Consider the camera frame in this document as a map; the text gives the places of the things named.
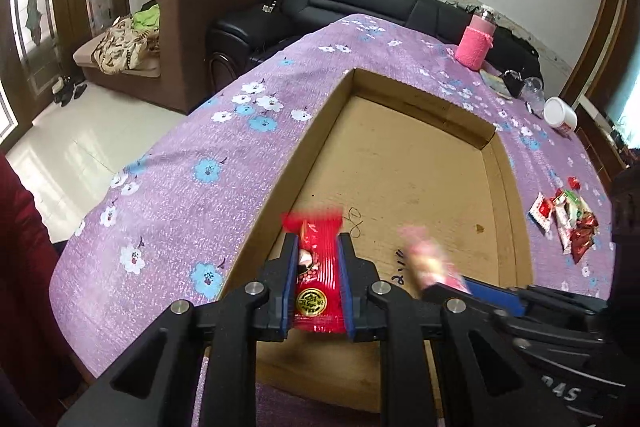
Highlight pink snack packet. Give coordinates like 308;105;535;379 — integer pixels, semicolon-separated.
399;225;470;294

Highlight white red snack packet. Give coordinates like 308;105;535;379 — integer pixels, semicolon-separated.
552;190;582;255
528;193;554;234

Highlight red snack packet gold seal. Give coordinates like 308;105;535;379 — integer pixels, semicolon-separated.
282;210;346;334

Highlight dark red foil snack packet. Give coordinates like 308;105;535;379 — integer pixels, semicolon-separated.
570;211;599;263

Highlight green snack packet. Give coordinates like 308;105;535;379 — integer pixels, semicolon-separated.
563;190;591;221

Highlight operator red sleeve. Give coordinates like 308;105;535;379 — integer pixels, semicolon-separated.
1;157;86;426

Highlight small red candy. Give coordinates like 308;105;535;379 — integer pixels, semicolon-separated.
567;176;582;191

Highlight purple floral tablecloth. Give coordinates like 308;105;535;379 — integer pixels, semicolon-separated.
48;12;615;427

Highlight wooden cabinet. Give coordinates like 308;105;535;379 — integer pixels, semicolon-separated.
561;0;639;188

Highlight shallow cardboard box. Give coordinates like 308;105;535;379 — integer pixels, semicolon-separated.
219;67;535;415

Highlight white plastic jar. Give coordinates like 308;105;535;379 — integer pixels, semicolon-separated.
542;96;578;135

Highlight small colourful booklet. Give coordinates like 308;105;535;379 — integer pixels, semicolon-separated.
480;69;513;100

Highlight black small cup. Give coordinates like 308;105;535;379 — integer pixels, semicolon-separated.
500;70;524;98

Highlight pink sleeved water bottle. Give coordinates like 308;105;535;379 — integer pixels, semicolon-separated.
454;4;497;72

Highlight shoes on floor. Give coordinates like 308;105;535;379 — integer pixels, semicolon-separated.
51;77;87;107

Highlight brown armchair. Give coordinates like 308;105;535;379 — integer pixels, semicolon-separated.
73;0;260;115

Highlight patterned cloth on chair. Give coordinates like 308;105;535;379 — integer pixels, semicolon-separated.
91;16;160;75

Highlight black leather sofa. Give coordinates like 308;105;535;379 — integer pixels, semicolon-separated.
206;0;544;93

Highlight green cloth on chair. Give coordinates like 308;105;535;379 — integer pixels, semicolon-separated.
131;3;160;31

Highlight wooden glass door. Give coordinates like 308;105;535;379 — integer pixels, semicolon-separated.
0;0;132;153

